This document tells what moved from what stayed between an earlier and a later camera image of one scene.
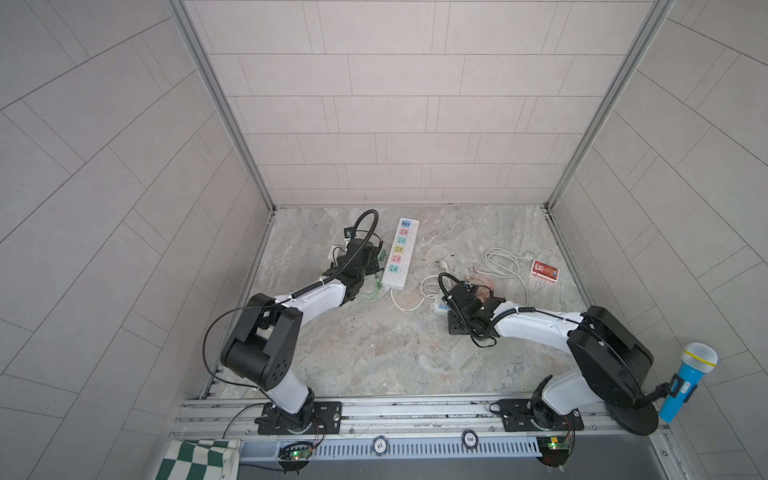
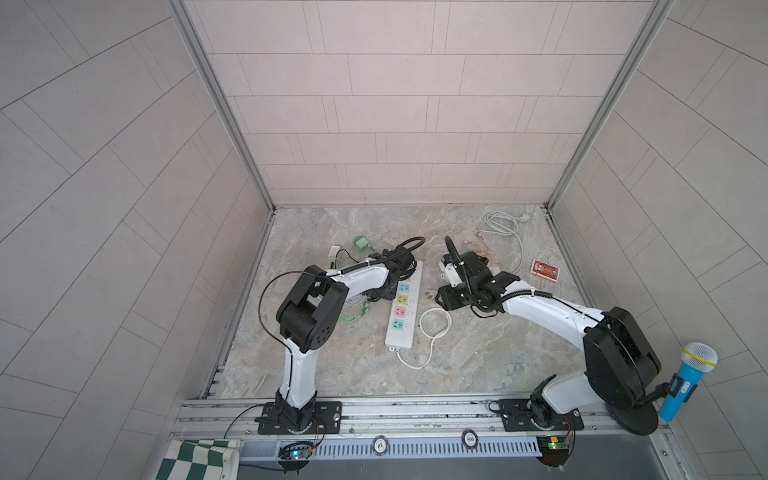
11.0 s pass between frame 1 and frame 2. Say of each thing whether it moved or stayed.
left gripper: moved
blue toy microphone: stayed
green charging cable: moved
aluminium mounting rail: stayed
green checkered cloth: stayed
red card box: stayed
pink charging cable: moved
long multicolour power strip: moved
